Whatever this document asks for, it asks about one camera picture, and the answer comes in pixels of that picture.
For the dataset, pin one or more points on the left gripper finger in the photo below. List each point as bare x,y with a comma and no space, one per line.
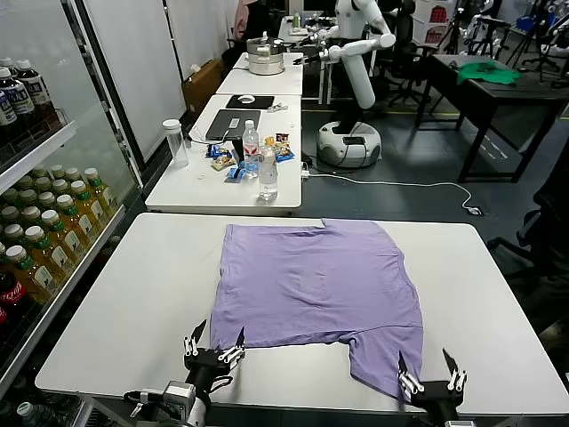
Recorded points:
192,344
233,353

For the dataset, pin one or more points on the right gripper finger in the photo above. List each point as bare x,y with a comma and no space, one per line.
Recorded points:
458,380
406,380

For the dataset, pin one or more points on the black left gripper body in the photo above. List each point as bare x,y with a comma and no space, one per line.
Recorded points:
209,364

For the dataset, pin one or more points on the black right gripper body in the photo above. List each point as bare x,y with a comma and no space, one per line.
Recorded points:
438,396

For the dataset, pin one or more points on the purple t-shirt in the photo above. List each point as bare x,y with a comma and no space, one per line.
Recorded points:
311,284

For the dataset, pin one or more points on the person in dark clothes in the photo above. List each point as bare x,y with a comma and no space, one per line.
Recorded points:
553,231

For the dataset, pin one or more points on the black office chair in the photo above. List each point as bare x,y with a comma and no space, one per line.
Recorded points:
511,251
402,26

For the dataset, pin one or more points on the white table with snacks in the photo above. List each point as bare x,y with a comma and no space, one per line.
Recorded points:
195,191

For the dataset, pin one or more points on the yellow tea bottle white cap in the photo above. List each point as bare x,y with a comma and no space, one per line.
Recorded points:
25,182
86,209
43,183
9,196
39,171
61,187
100,195
57,170
13,232
73,229
72,174
10,213
49,267
27,196
62,249
30,213
46,200
31,280

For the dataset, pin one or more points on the floor power adapter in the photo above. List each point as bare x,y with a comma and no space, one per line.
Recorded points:
475,210

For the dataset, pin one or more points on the blue snack packet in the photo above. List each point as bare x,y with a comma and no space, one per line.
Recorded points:
235,173
284,155
215,150

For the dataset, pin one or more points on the green label drink bottle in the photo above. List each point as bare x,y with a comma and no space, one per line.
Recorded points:
29,413

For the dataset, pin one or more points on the clear unlabelled water bottle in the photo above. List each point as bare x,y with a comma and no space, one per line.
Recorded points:
268,178

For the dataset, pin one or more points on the beige snack packet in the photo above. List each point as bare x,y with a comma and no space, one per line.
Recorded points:
222,163

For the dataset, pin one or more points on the red label cola bottle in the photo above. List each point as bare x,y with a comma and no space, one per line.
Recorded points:
11,293

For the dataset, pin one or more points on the white power strip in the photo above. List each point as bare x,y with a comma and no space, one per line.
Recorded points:
305,172

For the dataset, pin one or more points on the clear tumbler white lid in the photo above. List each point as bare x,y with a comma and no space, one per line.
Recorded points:
175,147

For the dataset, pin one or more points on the black desk stand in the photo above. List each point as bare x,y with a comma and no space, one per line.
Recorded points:
238,149

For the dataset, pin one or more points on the red label water bottle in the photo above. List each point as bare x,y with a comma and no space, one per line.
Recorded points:
251,142

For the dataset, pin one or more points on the yellow snack packet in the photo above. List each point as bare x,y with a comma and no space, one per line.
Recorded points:
269,141

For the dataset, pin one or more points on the dark colourful snack packet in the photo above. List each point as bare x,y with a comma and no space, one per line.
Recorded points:
281,138

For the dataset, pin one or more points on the dark grey laptop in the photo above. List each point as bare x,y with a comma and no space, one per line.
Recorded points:
226,124

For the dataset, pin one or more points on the glass door drinks fridge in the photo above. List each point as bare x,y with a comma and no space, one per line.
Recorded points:
40,147

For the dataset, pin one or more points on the small silver keys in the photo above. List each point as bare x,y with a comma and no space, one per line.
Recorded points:
278,107

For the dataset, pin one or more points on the white computer mouse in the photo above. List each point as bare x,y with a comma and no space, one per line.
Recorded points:
244,98

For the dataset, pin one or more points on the black mouse pad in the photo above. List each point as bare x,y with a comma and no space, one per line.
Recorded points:
261,102

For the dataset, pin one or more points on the brown cardboard box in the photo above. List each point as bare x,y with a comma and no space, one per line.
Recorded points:
202,86

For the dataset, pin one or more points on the white table with cooker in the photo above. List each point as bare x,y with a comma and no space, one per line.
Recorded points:
266,84

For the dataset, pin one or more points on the black table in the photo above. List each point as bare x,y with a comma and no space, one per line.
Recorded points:
511,95

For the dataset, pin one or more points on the silver steamer pot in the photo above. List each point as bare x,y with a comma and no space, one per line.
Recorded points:
266,62

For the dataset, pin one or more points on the dark tea bottle white label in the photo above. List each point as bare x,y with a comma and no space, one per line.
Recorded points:
29,91
5,113
11,102

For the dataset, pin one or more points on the white humanoid robot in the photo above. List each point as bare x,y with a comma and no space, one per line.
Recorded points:
358,80

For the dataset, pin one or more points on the green cloth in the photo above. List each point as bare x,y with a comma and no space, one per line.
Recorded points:
489,72

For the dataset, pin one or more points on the pink garment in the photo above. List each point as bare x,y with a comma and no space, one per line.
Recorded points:
242,20

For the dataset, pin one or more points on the white shelf red boxes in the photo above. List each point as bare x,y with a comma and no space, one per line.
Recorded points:
438,18

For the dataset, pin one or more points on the blue plastic crate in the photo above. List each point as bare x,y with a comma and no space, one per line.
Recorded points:
527,21

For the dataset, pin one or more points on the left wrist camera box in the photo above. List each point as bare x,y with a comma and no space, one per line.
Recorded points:
178,398

